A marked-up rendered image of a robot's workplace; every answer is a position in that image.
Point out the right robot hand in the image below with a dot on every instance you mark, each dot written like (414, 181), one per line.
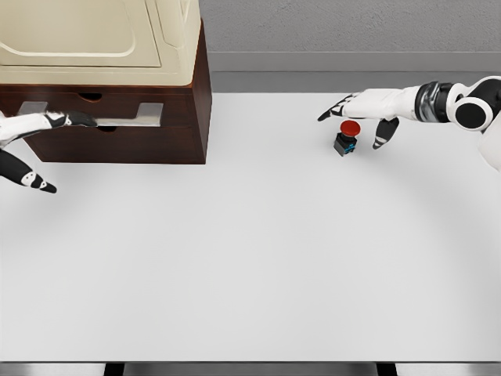
(372, 103)

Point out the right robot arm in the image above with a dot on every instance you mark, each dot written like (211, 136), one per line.
(450, 102)

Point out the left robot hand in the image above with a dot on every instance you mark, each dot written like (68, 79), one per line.
(15, 127)

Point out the red button switch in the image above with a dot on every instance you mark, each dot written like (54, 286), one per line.
(346, 137)

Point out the plain brown wooden drawer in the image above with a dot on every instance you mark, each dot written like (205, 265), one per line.
(137, 143)

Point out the beige appliance with door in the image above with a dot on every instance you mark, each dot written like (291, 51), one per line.
(78, 39)

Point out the brown wooden cabinet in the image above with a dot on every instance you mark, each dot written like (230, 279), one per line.
(200, 98)

